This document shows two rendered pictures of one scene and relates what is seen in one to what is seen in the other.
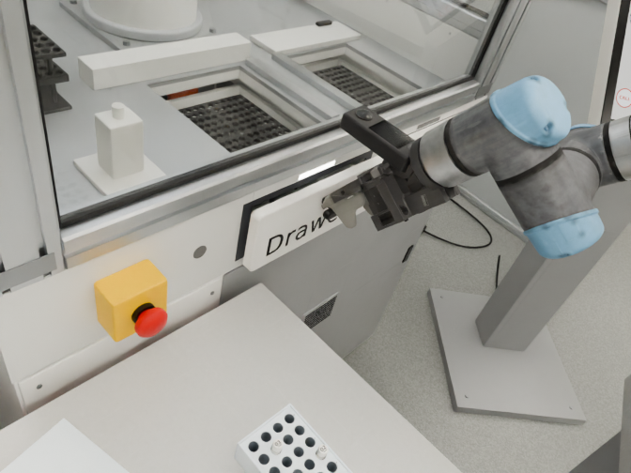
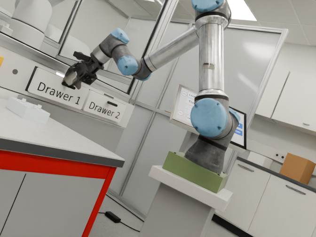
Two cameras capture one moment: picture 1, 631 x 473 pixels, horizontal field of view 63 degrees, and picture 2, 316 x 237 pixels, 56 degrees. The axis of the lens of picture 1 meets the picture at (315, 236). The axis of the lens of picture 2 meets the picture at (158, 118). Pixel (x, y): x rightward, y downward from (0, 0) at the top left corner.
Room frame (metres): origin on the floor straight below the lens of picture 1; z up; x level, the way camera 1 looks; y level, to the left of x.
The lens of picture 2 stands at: (-0.69, -0.49, 0.91)
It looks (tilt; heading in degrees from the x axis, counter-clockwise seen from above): 1 degrees up; 1
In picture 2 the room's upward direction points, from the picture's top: 23 degrees clockwise
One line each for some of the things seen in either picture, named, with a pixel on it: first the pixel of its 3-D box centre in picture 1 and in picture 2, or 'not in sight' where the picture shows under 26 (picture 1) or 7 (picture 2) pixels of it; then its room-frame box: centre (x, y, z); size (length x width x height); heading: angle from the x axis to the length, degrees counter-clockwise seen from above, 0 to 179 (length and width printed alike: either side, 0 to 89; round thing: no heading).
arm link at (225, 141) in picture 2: not in sight; (220, 124); (0.44, -0.68, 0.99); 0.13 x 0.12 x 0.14; 155
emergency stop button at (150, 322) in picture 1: (148, 319); not in sight; (0.36, 0.16, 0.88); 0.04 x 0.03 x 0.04; 146
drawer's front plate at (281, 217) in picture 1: (318, 209); (60, 90); (0.65, 0.01, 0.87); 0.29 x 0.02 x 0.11; 146
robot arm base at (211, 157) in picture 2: not in sight; (207, 153); (0.44, -0.68, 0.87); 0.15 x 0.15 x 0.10
